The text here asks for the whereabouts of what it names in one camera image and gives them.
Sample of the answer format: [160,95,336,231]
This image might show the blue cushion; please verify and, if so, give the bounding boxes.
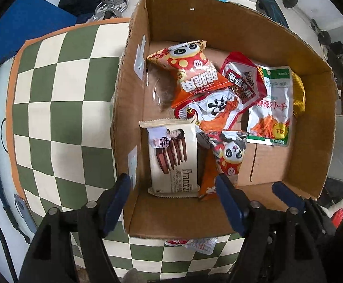
[0,0,78,65]

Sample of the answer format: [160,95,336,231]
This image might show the yellow snack packet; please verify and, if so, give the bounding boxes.
[291,72,306,118]

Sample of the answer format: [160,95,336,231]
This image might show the cardboard box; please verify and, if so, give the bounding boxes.
[111,0,339,240]

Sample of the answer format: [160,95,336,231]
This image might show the grey smartphone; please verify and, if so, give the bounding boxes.
[13,194,38,234]

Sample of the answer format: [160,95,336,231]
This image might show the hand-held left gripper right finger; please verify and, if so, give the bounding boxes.
[216,173,327,283]

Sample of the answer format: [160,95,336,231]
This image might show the black weight bench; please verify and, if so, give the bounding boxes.
[255,0,290,30]

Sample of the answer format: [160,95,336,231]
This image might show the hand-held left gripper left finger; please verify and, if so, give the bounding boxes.
[19,173,132,283]

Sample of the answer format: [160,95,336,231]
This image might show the red panda snack packet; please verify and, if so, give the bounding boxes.
[198,130,249,202]

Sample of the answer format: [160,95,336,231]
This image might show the green checkered tablecloth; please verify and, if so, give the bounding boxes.
[5,18,246,282]

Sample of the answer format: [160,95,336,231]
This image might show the white red sausage packet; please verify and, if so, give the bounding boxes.
[174,87,250,132]

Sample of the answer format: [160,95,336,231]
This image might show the small dark red packet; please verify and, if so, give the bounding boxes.
[220,51,268,114]

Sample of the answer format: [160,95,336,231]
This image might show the orange panda snack packet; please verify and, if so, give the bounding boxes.
[146,39,234,109]

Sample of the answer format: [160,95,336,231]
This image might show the cream wafer packet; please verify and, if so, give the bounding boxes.
[139,118,203,198]

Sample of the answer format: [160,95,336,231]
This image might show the metal rings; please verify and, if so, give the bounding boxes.
[87,0,135,22]

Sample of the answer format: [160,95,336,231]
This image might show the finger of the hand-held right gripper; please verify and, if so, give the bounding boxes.
[272,182,307,210]

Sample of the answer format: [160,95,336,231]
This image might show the white green snack packet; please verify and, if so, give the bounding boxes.
[246,66,293,147]

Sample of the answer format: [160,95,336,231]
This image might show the black cable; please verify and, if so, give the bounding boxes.
[0,195,19,283]

